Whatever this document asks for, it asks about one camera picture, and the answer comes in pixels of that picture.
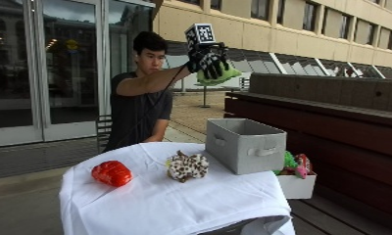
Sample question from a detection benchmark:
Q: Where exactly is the black glove cable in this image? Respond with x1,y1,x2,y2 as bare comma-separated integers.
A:
114,65,188,148

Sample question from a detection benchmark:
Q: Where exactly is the green spiky toy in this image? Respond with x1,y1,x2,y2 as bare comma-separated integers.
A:
271,150,298,175

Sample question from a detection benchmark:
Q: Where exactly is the dark wooden bench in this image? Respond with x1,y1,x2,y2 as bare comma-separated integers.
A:
223,71,392,235

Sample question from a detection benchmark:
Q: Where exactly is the grey fabric storage box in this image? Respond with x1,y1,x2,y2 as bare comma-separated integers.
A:
204,117,289,176

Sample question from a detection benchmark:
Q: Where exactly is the brown spotted soft toy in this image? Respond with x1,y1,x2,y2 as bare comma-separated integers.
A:
164,150,210,184

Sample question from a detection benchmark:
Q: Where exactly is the beige building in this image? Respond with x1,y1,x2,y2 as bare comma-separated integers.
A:
152,0,392,92

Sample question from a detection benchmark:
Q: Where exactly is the green soft toy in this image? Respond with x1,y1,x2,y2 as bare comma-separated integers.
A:
196,61,242,87

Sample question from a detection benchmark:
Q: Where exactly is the white marker cube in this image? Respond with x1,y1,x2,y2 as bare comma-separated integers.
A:
184,23,217,51

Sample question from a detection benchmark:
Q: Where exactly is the white open box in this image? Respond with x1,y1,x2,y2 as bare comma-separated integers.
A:
275,170,318,201

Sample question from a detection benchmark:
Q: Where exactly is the glass door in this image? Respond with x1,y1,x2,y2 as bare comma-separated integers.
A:
0,0,156,149

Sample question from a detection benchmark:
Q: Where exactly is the red pepper soft toy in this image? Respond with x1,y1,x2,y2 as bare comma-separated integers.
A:
90,160,134,188

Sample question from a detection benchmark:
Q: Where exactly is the pink and red toy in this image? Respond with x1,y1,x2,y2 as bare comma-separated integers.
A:
293,153,314,180

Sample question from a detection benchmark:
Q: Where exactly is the white tablecloth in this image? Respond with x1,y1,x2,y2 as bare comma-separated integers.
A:
57,141,297,235

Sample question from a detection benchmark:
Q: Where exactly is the the person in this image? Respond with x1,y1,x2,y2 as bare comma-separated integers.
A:
100,30,193,155

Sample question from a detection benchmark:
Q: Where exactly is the metal post stand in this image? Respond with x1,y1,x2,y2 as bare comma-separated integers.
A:
198,83,211,109

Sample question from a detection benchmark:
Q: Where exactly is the slatted chair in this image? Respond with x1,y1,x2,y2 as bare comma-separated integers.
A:
94,115,114,154

